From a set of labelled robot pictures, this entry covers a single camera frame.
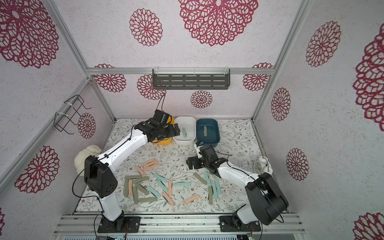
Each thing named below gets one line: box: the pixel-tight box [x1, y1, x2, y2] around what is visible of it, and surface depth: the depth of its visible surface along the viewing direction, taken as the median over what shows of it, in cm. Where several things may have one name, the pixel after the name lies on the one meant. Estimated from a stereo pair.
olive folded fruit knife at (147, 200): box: [138, 197, 158, 203], surface depth 84 cm
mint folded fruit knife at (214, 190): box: [211, 182, 218, 200], surface depth 87 cm
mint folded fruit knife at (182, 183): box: [174, 181, 192, 186], surface depth 89 cm
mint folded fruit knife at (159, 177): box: [153, 173, 168, 182], surface depth 92 cm
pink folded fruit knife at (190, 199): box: [182, 194, 200, 205], surface depth 83 cm
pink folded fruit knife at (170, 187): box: [168, 179, 173, 197], surface depth 87 cm
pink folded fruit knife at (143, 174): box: [134, 166, 146, 177], surface depth 94 cm
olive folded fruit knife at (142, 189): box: [135, 183, 150, 196], surface depth 87 cm
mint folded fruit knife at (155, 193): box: [147, 186, 162, 199], surface depth 85 cm
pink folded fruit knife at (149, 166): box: [143, 162, 159, 171], surface depth 96 cm
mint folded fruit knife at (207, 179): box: [204, 170, 212, 186], surface depth 91 cm
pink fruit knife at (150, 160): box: [141, 158, 156, 167], surface depth 99 cm
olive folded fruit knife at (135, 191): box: [132, 186, 139, 205], surface depth 85 cm
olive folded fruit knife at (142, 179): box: [133, 176, 150, 184], surface depth 91 cm
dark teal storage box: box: [196, 118, 221, 148], surface depth 114 cm
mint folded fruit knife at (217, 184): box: [214, 177, 221, 195], surface depth 89 cm
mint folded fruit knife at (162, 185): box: [156, 179, 169, 192], surface depth 89 cm
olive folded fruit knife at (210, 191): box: [208, 186, 213, 205], surface depth 85 cm
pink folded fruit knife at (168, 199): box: [162, 191, 174, 206], surface depth 83 cm
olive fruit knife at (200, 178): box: [193, 172, 207, 185], surface depth 92 cm
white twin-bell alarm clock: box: [253, 156, 273, 175], surface depth 85 cm
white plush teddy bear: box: [74, 144, 102, 176], surface depth 79 cm
